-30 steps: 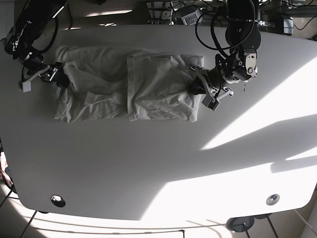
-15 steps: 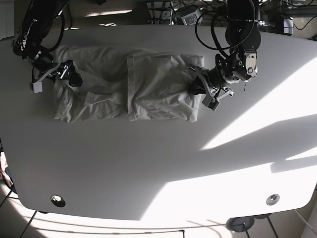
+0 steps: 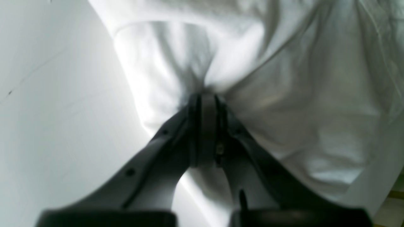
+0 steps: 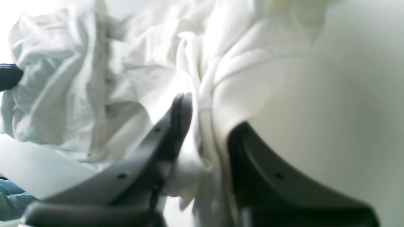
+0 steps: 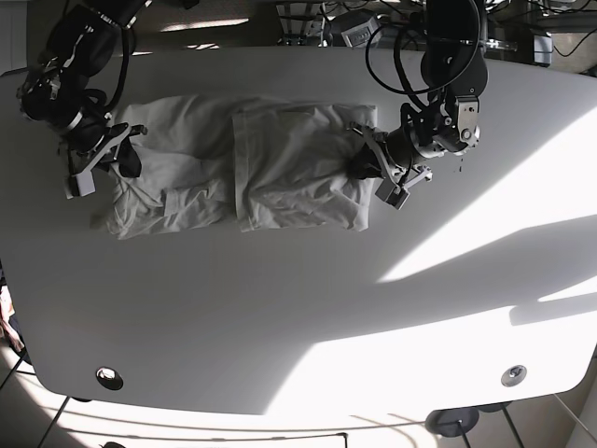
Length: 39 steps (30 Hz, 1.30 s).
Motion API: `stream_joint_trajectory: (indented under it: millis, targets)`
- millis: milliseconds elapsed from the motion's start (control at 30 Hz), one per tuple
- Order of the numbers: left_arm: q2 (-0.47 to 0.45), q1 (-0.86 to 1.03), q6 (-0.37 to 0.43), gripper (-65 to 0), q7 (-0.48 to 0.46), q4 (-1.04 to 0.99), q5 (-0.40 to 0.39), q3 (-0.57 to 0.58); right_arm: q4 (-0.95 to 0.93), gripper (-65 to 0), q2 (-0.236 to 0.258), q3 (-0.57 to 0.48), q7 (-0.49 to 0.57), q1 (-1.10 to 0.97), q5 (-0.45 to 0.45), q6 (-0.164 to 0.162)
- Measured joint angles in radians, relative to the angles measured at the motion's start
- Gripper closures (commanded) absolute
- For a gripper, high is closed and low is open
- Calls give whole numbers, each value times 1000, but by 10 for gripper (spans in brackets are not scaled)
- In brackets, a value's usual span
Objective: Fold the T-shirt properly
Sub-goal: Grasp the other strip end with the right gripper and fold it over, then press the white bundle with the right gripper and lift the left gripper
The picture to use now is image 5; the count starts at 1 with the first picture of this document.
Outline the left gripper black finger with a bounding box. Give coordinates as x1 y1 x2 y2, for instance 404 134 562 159
346 145 382 180

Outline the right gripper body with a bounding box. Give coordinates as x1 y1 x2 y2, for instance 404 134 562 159
60 123 146 176

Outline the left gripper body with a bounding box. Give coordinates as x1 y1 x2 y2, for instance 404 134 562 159
349 122 433 189

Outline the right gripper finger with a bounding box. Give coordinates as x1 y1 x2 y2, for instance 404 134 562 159
111 142 142 178

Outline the white T-shirt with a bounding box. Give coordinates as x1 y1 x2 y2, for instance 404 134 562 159
91 95 378 240

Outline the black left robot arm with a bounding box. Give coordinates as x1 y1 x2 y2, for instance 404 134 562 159
347 1 488 188

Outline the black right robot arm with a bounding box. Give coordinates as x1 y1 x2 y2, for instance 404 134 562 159
17 1 150 178

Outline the grey socket box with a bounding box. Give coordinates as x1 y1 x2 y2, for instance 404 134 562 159
330 9 381 48

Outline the grey power adapter box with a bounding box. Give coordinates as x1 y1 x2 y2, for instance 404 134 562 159
532 33 554 67

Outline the left table grommet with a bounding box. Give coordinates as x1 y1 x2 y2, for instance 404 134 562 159
95 366 124 391

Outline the table grommet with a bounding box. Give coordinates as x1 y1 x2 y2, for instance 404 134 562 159
501 365 527 387
95 366 124 391

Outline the right table grommet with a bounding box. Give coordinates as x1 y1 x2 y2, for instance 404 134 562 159
501 365 527 387

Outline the round black stand base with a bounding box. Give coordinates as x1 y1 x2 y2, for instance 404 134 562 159
424 407 479 438

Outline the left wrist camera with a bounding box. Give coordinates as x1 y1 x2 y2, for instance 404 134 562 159
375 180 410 210

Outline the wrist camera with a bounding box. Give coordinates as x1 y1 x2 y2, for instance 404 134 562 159
375 180 410 210
64 171 96 199

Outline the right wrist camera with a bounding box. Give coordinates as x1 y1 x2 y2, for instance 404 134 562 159
64 171 96 199

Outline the black looping arm cable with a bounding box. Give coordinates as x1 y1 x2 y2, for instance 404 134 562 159
365 0 484 97

